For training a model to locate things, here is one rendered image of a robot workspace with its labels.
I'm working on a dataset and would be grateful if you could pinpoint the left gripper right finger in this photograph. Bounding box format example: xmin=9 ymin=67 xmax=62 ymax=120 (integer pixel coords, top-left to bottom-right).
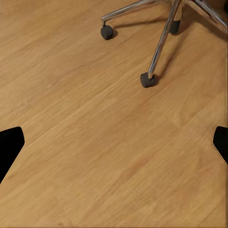
xmin=213 ymin=126 xmax=228 ymax=164

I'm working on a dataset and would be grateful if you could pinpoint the swivel chair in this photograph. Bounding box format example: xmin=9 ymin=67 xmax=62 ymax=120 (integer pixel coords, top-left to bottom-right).
xmin=100 ymin=0 xmax=228 ymax=87

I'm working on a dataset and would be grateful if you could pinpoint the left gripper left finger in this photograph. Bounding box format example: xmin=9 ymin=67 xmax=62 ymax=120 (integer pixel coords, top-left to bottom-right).
xmin=0 ymin=126 xmax=25 ymax=183

